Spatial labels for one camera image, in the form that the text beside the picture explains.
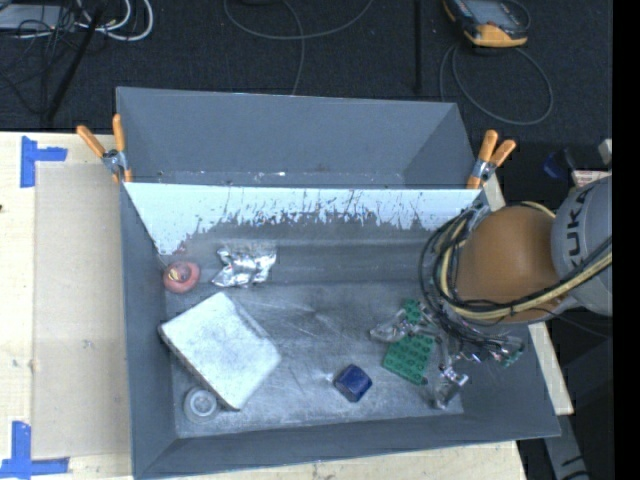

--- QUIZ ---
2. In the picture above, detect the white flat sponge block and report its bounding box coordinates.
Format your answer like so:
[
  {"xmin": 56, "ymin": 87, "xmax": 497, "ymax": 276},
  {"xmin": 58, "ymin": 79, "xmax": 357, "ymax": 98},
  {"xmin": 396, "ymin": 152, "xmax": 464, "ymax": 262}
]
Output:
[{"xmin": 158, "ymin": 291, "xmax": 283, "ymax": 412}]

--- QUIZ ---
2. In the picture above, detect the grey metal bin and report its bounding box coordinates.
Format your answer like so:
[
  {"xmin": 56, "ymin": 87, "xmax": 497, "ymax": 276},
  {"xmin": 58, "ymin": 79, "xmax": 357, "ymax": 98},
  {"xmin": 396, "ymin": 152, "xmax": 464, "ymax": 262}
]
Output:
[{"xmin": 114, "ymin": 86, "xmax": 562, "ymax": 480}]

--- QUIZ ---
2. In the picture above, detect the blue cube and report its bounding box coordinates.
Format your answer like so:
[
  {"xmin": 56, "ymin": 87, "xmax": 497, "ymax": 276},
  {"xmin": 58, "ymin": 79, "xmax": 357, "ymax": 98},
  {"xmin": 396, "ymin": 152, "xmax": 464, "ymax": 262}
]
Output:
[{"xmin": 333, "ymin": 363, "xmax": 374, "ymax": 404}]

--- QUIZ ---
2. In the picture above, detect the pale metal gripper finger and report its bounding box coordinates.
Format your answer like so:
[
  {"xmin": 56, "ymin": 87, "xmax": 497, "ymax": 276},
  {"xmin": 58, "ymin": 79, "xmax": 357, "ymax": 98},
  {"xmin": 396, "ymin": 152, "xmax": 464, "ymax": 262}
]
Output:
[
  {"xmin": 369, "ymin": 309, "xmax": 427, "ymax": 343},
  {"xmin": 428, "ymin": 361, "xmax": 471, "ymax": 411}
]

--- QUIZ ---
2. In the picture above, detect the pale wood board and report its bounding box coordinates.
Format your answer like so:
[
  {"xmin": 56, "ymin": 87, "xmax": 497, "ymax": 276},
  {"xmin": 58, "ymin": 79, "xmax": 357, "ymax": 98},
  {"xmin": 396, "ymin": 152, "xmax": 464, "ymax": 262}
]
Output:
[{"xmin": 30, "ymin": 161, "xmax": 133, "ymax": 462}]

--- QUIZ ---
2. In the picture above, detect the green studded toy plate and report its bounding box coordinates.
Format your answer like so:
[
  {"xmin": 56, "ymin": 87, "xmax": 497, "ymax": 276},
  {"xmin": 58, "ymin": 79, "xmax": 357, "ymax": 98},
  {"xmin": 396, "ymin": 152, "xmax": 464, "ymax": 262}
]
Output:
[{"xmin": 381, "ymin": 298, "xmax": 437, "ymax": 387}]

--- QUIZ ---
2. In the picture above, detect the crumpled silver foil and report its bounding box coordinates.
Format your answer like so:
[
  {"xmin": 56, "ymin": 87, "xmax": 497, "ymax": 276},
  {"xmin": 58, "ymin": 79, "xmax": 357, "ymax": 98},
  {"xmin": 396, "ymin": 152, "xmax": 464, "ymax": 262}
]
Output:
[{"xmin": 211, "ymin": 246, "xmax": 278, "ymax": 289}]

